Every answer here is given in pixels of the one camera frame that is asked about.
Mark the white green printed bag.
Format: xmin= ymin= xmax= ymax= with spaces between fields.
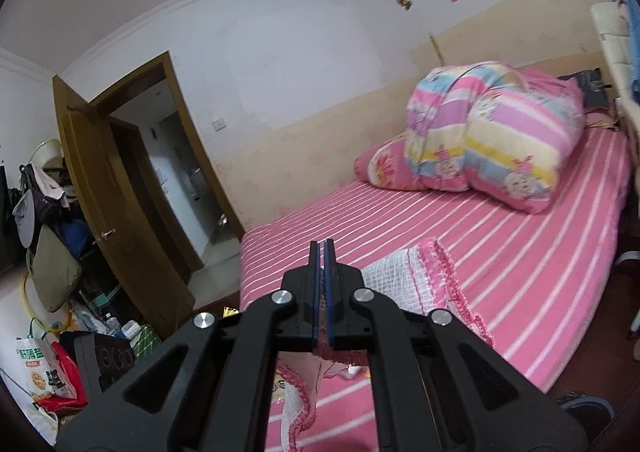
xmin=15 ymin=334 xmax=76 ymax=401

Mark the round beige hat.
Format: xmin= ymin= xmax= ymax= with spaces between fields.
xmin=30 ymin=139 xmax=64 ymax=169

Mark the brown door frame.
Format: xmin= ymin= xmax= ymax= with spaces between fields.
xmin=89 ymin=50 xmax=246 ymax=243

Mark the light blue cloth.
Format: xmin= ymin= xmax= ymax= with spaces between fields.
xmin=612 ymin=0 xmax=640 ymax=105

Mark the white mesh cloth pink trim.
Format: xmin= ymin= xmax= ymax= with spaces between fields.
xmin=272 ymin=238 xmax=496 ymax=452

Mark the black flat panel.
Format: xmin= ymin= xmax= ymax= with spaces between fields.
xmin=0 ymin=167 xmax=25 ymax=277

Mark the yellow hose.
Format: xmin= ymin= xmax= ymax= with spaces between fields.
xmin=21 ymin=272 xmax=57 ymax=329

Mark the olive hanging bag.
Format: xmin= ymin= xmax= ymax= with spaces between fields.
xmin=27 ymin=224 xmax=83 ymax=313

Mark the pink floral pillow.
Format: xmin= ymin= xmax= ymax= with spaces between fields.
xmin=354 ymin=132 xmax=426 ymax=191

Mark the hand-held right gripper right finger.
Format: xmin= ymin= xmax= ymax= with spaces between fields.
xmin=324 ymin=238 xmax=586 ymax=452

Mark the green quilted bag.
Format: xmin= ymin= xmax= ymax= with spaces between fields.
xmin=131 ymin=324 xmax=163 ymax=359

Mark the grey hanging cap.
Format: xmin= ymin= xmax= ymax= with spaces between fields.
xmin=12 ymin=192 xmax=42 ymax=249

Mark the dark shoe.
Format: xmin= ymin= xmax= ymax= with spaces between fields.
xmin=557 ymin=394 xmax=615 ymax=449

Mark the white office chair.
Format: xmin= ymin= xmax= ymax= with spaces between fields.
xmin=590 ymin=2 xmax=640 ymax=337

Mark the pink striped bed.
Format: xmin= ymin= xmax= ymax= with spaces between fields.
xmin=239 ymin=124 xmax=632 ymax=452

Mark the brown wooden door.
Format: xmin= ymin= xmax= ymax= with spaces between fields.
xmin=52 ymin=75 xmax=196 ymax=340

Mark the dark blue bag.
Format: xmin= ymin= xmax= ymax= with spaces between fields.
xmin=556 ymin=69 xmax=612 ymax=108

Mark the folded pastel cartoon quilt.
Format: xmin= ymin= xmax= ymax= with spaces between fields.
xmin=404 ymin=60 xmax=587 ymax=215

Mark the black speaker box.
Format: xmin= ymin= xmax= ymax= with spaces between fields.
xmin=72 ymin=331 xmax=136 ymax=395

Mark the blue hanging bag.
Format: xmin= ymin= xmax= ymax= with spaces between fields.
xmin=56 ymin=217 xmax=94 ymax=259

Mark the red plastic bag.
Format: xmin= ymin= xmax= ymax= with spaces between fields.
xmin=37 ymin=342 xmax=89 ymax=411

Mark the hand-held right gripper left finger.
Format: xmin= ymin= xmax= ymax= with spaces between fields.
xmin=55 ymin=241 xmax=323 ymax=452

